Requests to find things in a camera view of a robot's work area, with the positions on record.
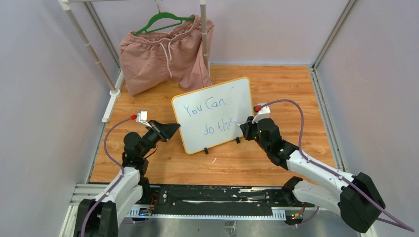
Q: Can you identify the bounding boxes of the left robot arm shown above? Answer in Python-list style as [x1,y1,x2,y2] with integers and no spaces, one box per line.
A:
[73,120,180,237]

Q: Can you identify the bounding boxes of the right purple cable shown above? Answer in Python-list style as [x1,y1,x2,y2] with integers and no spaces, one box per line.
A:
[254,99,416,233]

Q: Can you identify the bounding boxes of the purple cable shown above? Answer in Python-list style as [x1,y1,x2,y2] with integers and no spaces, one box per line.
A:
[254,99,416,233]
[80,113,138,237]

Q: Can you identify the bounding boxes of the pink drawstring shorts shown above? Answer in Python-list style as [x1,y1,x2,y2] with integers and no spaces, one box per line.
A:
[119,15,212,96]

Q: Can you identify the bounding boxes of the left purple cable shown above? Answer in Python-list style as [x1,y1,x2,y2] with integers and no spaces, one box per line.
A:
[80,113,138,237]

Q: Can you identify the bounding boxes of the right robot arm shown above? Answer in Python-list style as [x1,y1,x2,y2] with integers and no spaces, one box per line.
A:
[239,116,386,233]

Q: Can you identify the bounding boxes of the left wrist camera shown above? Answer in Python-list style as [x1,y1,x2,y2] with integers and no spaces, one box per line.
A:
[136,110,151,127]

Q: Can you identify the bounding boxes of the white clothes rack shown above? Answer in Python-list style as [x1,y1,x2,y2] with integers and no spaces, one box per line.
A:
[58,0,210,123]

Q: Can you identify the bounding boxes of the yellow framed whiteboard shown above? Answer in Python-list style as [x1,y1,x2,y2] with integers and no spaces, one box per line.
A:
[171,77,253,155]

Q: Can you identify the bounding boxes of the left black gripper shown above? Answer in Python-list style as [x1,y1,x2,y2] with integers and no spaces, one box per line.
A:
[139,120,180,158]

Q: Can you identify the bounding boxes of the green clothes hanger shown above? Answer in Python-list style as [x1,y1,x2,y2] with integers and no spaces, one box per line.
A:
[133,6,195,36]

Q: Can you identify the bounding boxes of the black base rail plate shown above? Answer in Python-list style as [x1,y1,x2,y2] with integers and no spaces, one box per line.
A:
[119,184,316,218]

